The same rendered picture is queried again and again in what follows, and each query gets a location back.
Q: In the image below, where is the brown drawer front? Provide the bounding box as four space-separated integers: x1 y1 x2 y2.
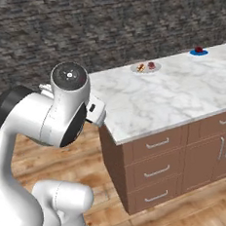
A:
120 125 193 167
123 149 191 194
126 174 188 214
184 108 226 145

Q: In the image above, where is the grey appetizer plate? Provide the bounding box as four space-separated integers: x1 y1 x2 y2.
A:
129 59 163 76

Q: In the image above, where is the brown island cabinet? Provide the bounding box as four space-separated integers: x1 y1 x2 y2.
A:
97 107 226 218

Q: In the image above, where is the blue plate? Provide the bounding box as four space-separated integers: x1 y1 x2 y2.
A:
188 47 209 57

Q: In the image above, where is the brown appetizer piece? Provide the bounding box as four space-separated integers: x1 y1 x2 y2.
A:
135 63 147 73

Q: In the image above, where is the red appetizer piece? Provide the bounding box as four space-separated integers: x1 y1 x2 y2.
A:
146 61 157 71

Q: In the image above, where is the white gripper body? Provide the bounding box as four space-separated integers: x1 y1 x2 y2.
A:
38 82 56 101

